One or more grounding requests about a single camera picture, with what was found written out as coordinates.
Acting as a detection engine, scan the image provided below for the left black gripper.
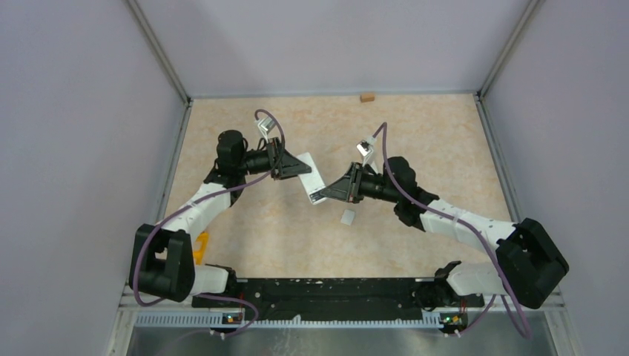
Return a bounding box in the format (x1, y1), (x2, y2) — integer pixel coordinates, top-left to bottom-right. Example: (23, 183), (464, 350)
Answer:
(237, 136), (312, 180)

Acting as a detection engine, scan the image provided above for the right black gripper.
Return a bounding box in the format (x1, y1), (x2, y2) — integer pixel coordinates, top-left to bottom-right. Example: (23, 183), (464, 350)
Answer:
(322, 162), (401, 203)

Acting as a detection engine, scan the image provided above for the white grey remote control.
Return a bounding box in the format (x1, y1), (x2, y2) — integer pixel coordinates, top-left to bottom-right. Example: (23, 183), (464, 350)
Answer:
(297, 152), (327, 205)

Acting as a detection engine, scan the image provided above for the small white battery lid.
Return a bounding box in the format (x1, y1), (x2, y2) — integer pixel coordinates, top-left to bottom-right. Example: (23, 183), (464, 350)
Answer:
(340, 209), (356, 226)

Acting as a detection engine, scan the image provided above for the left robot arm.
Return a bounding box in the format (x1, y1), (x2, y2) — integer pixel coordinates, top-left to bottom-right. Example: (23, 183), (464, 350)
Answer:
(128, 130), (319, 307)

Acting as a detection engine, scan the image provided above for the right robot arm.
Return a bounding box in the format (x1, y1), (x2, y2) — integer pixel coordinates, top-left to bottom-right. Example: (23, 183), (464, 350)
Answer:
(320, 156), (570, 309)

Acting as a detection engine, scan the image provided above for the small wooden block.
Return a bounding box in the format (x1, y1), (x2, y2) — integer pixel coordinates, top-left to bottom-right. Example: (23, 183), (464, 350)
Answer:
(359, 93), (375, 103)

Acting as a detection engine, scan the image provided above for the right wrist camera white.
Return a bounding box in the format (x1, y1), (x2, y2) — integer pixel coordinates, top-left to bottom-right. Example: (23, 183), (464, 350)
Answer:
(356, 136), (378, 174)

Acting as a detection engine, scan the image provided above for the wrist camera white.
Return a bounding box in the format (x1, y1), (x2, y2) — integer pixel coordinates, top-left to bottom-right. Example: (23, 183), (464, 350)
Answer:
(356, 136), (378, 174)
(255, 116), (277, 142)

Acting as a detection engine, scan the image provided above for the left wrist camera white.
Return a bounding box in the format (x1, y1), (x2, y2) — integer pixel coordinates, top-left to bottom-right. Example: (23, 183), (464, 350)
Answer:
(255, 116), (277, 142)

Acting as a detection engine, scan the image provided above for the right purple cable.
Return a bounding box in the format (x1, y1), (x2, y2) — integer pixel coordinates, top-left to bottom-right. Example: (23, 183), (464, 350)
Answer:
(371, 122), (534, 341)

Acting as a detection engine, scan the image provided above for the purple cable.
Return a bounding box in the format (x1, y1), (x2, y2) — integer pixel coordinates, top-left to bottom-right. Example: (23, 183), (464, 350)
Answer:
(132, 108), (287, 340)
(371, 122), (534, 341)

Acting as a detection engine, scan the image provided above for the orange plastic frame toy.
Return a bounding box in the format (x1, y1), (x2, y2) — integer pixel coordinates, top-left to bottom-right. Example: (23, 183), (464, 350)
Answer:
(192, 231), (210, 265)

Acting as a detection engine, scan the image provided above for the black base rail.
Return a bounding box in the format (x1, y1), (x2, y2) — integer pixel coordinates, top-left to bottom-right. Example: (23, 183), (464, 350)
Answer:
(191, 277), (484, 322)

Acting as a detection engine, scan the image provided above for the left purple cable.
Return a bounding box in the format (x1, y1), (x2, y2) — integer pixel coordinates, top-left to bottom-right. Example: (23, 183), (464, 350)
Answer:
(132, 108), (287, 340)

